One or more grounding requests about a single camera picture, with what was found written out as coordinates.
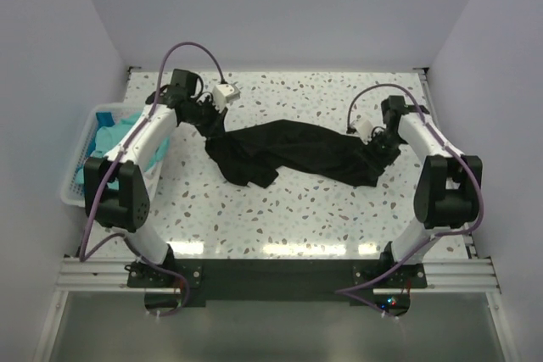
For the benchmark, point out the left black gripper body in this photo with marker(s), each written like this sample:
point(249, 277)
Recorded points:
point(206, 117)

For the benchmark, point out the aluminium frame rail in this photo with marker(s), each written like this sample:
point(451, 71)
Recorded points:
point(98, 274)

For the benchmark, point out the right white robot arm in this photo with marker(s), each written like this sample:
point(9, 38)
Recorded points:
point(448, 198)

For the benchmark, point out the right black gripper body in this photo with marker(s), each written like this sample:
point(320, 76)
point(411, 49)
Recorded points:
point(384, 147)

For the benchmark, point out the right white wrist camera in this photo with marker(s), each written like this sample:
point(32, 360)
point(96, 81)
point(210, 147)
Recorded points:
point(363, 128)

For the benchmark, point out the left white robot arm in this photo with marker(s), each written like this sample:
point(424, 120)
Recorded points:
point(116, 192)

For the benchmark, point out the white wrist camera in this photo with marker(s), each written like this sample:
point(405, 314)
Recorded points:
point(363, 128)
point(223, 94)

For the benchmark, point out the blue t shirt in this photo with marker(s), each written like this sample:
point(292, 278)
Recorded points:
point(104, 119)

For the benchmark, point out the teal t shirt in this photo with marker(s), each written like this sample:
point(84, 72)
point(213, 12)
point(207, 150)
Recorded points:
point(107, 137)

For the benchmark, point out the black t shirt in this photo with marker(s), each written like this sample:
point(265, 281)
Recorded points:
point(254, 154)

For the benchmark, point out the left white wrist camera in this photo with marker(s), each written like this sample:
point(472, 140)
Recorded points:
point(223, 94)

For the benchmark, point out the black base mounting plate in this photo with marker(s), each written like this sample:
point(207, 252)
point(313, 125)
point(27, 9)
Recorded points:
point(195, 282)

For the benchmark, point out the white plastic laundry basket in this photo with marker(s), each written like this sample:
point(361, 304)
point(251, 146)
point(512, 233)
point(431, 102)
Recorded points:
point(78, 158)

